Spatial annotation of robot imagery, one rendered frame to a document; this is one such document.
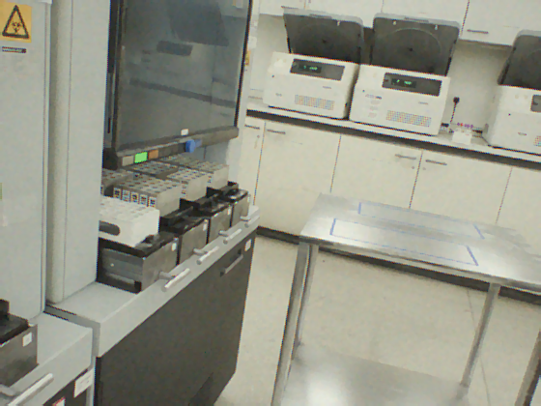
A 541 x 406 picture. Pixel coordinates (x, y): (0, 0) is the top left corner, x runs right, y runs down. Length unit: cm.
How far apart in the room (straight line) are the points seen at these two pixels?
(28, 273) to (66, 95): 28
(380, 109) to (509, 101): 73
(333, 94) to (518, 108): 107
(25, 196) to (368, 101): 257
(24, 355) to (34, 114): 33
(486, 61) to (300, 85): 132
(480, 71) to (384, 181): 109
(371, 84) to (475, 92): 90
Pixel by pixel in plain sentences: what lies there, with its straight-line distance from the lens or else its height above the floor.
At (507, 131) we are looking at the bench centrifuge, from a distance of 316.
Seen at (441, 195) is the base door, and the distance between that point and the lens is 318.
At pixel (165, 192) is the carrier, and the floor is 88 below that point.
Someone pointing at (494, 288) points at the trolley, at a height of 63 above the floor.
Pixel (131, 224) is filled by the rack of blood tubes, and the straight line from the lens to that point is 96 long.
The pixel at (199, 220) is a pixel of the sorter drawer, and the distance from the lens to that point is 115.
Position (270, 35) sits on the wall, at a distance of 393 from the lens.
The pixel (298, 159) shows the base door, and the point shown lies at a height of 61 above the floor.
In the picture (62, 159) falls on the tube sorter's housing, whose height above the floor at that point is 100.
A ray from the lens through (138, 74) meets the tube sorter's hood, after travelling 96.
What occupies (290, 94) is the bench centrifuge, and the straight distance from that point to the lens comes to 323.
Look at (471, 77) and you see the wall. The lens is 375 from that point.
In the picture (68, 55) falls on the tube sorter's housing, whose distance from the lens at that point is 82.
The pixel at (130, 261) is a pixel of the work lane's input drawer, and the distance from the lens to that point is 96.
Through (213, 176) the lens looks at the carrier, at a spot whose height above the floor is 87.
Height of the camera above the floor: 119
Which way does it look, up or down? 16 degrees down
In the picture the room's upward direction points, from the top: 9 degrees clockwise
